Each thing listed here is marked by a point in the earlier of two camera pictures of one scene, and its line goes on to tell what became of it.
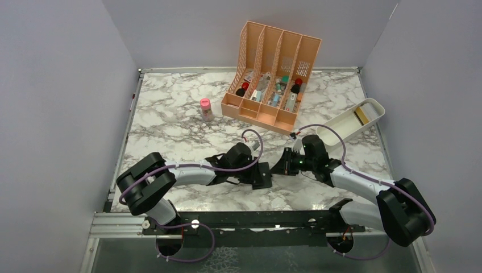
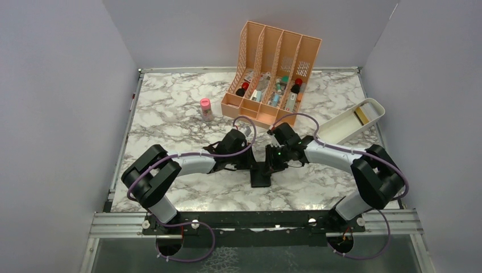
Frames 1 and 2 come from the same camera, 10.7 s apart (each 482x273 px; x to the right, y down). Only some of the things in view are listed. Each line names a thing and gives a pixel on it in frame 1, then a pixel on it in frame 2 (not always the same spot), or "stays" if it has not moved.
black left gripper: [249, 177] → [248, 161]
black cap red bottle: [241, 92] stays
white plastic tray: [349, 121] stays
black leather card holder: [264, 178] stays
